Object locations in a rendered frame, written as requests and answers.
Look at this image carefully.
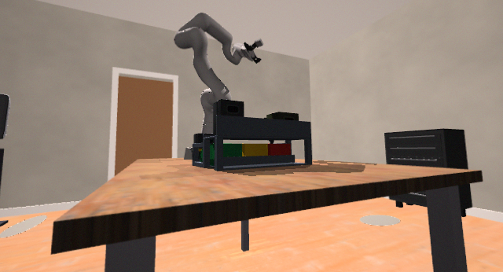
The green bin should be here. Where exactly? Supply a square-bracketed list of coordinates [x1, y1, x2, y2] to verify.
[200, 144, 242, 166]

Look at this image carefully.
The yellow open bin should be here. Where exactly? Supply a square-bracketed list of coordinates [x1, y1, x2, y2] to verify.
[242, 144, 268, 156]

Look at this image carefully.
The red open bin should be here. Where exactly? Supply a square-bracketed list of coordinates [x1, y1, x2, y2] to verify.
[268, 144, 291, 156]

